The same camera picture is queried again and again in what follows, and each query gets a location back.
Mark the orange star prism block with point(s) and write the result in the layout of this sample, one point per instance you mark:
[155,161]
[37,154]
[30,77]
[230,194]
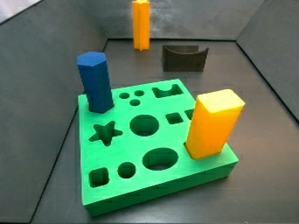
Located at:
[141,12]

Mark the green foam shape-sorter board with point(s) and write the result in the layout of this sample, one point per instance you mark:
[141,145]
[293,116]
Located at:
[133,155]

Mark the yellow square prism block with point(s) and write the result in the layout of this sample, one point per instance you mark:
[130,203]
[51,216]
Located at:
[214,118]

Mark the black curved-top block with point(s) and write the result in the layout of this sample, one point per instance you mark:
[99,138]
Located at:
[183,58]

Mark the blue hexagonal prism block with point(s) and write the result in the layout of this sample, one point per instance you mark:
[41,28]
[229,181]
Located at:
[95,79]

